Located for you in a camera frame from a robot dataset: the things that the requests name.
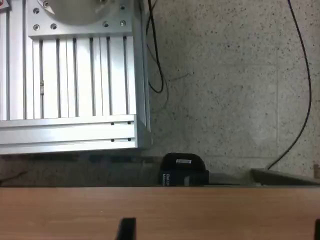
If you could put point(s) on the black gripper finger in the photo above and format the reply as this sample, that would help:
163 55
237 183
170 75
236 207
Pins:
127 230
318 231

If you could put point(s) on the black power adapter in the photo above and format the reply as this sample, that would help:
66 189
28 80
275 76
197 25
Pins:
182 172

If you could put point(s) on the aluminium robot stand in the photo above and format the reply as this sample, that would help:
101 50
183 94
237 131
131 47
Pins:
75 130

